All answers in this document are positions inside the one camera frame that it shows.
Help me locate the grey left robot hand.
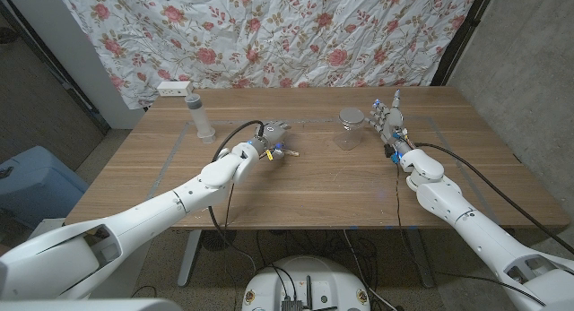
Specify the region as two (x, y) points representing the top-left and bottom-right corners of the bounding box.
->
(249, 119), (292, 160)

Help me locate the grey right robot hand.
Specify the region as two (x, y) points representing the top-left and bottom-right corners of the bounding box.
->
(365, 89), (416, 158)

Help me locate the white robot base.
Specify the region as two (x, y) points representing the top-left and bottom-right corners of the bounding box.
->
(240, 255), (372, 311)

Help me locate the clear jar with metal lid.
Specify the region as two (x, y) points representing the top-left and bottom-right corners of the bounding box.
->
(333, 107), (366, 151)

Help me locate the clear bottle with grey cap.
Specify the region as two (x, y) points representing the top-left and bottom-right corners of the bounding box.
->
(184, 93), (217, 145)

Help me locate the floral backdrop cloth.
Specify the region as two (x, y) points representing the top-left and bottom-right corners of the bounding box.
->
(53, 0), (480, 110)

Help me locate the white power strip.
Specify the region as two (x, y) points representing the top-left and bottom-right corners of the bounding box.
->
(156, 80), (195, 98)

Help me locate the black backdrop stand pole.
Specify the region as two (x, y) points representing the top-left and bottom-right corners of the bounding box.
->
(430, 0), (497, 87)

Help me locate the round black floor fan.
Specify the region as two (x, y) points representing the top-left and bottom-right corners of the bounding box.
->
(200, 229), (238, 252)

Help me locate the grey table leg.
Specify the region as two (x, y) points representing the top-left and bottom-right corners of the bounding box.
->
(405, 229), (436, 289)
(177, 229), (203, 288)

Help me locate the blue plastic bin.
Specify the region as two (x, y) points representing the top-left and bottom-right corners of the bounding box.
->
(0, 144), (90, 229)

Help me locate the white and blue box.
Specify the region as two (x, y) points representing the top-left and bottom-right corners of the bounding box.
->
(29, 217), (68, 240)

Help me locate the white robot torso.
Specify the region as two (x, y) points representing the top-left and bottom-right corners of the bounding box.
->
(0, 297), (183, 311)

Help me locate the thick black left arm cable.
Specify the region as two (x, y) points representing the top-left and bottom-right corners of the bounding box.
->
(207, 119), (265, 276)

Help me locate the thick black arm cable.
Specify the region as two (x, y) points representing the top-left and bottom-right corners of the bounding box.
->
(413, 142), (574, 256)
(207, 119), (265, 276)

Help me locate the thin black wire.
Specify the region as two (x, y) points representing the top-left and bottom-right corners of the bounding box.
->
(223, 183), (235, 234)
(394, 162), (404, 231)

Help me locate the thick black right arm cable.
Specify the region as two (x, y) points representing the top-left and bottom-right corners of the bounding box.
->
(413, 142), (574, 256)

